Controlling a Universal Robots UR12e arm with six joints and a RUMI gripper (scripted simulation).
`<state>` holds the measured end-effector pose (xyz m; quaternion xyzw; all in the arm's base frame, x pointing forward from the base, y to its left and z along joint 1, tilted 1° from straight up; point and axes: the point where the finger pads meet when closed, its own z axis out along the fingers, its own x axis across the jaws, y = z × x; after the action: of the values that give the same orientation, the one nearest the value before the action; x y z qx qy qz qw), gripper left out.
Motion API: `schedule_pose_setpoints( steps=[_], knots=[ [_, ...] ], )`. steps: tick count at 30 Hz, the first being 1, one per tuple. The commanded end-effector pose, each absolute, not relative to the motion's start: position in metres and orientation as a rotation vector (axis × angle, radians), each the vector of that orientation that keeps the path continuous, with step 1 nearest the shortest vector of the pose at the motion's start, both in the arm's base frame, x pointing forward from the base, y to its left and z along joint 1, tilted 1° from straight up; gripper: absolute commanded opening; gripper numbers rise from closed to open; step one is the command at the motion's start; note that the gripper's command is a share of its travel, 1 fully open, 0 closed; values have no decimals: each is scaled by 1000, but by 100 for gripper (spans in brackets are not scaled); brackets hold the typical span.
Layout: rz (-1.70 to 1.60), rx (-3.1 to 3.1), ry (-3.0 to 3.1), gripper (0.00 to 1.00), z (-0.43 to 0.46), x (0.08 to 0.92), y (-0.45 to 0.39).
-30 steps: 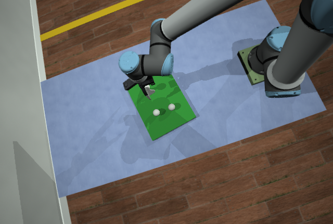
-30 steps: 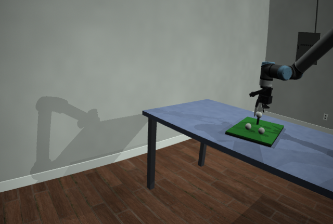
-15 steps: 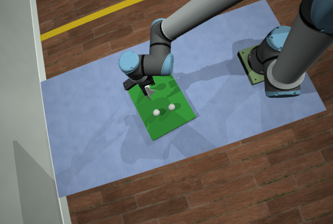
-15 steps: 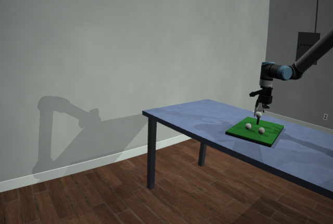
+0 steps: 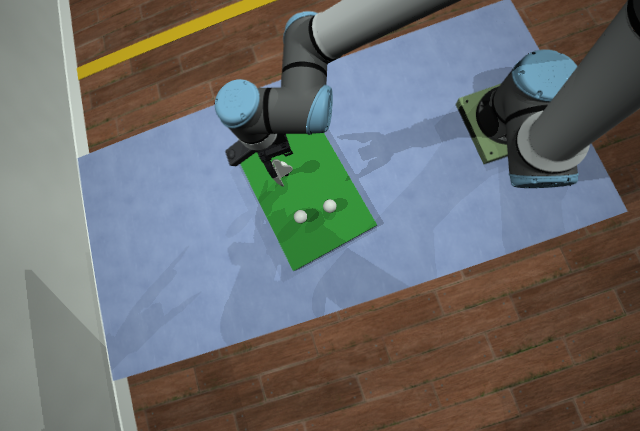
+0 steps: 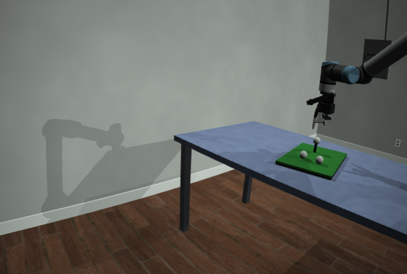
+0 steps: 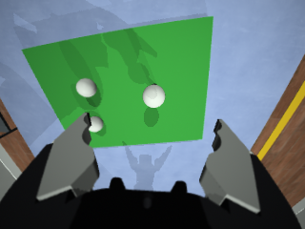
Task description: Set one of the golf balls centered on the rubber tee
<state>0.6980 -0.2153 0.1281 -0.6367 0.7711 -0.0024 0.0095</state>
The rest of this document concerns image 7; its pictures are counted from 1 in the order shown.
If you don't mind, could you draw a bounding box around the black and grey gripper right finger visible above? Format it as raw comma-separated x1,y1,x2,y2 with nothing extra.
199,119,302,229

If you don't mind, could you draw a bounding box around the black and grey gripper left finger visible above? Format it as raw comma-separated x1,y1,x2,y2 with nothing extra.
0,113,100,229

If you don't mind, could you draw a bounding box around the white ball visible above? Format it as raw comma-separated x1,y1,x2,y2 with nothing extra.
89,116,103,132
142,85,165,108
76,78,97,97

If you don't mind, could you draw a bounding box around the green flat mat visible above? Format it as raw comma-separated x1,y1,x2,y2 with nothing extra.
22,16,214,148

